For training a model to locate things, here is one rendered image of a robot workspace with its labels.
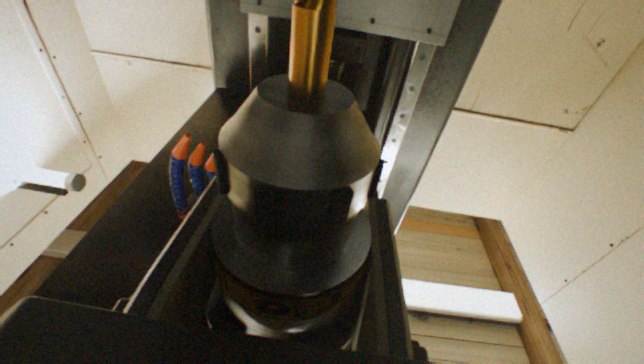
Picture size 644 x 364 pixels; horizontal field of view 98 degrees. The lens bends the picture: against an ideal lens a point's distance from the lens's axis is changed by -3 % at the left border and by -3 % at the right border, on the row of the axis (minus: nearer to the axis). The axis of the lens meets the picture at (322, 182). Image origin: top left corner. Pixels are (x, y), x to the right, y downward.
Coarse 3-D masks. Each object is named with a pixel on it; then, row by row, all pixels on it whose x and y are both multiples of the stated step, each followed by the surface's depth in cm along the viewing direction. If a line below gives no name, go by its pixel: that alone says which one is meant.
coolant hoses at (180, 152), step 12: (180, 144) 33; (204, 144) 34; (180, 156) 34; (192, 156) 36; (180, 168) 36; (192, 168) 37; (180, 180) 38; (192, 180) 39; (180, 192) 40; (180, 204) 41; (192, 204) 46; (180, 216) 43
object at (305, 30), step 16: (304, 0) 5; (320, 0) 5; (336, 0) 5; (304, 16) 5; (320, 16) 5; (304, 32) 5; (320, 32) 5; (304, 48) 6; (320, 48) 6; (304, 64) 6; (320, 64) 6; (288, 80) 6; (304, 80) 6; (320, 80) 6; (304, 96) 6; (320, 96) 6
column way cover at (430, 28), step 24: (240, 0) 65; (264, 0) 64; (288, 0) 64; (360, 0) 62; (384, 0) 62; (408, 0) 61; (432, 0) 61; (456, 0) 60; (336, 24) 66; (360, 24) 65; (384, 24) 65; (408, 24) 64; (432, 24) 64
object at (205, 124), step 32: (224, 96) 78; (192, 128) 65; (160, 160) 56; (128, 192) 49; (160, 192) 50; (192, 192) 50; (96, 224) 43; (128, 224) 44; (160, 224) 45; (96, 256) 39; (128, 256) 40; (64, 288) 36; (96, 288) 36; (128, 288) 37
